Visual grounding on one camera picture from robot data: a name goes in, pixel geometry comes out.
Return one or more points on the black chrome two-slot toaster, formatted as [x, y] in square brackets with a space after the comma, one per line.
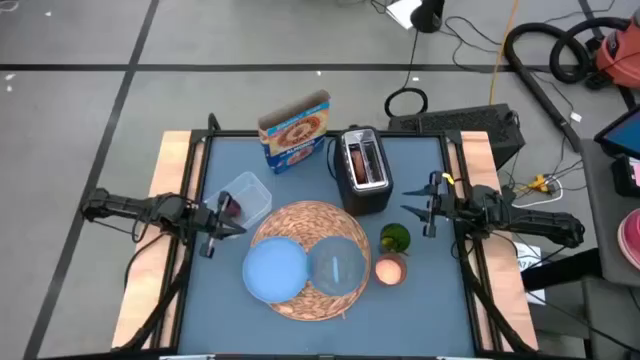
[365, 197]

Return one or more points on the black computer case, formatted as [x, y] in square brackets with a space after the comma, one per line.
[460, 122]

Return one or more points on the yellow power plug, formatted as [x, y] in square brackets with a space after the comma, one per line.
[539, 184]

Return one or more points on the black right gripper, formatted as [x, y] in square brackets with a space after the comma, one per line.
[452, 207]

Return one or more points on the grey desk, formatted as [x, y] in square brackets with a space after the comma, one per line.
[600, 225]

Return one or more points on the tablet with blue screen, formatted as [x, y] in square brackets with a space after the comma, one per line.
[625, 132]

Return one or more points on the blue almond cereal box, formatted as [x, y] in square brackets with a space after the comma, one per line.
[297, 137]

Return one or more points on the pale blue bowl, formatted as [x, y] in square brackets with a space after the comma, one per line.
[336, 265]

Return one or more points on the green glass cup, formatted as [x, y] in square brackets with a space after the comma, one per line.
[399, 235]

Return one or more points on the red vacuum cleaner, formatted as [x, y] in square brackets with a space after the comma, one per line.
[620, 55]

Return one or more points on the blue plate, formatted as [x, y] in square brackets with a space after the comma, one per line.
[274, 270]

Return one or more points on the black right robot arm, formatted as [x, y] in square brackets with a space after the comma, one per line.
[530, 220]

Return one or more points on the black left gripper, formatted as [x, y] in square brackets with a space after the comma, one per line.
[212, 222]

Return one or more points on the black metal table frame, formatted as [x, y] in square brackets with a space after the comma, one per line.
[240, 134]

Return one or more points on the round woven straw placemat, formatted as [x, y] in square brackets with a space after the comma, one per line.
[310, 220]

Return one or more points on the pink round object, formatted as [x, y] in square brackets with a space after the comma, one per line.
[631, 240]

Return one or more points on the bread slice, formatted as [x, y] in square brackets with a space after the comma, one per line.
[357, 166]

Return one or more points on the clear plastic container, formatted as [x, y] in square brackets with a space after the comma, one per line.
[252, 195]

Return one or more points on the orange glass of juice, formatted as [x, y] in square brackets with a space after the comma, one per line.
[390, 270]

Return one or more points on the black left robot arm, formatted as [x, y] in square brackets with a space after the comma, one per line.
[140, 207]

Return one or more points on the black device with pink screen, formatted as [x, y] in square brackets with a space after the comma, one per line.
[627, 175]

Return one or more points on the black round stand base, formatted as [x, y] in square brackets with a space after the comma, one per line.
[427, 15]

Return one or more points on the printed white paper sheet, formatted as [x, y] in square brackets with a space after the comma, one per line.
[530, 260]

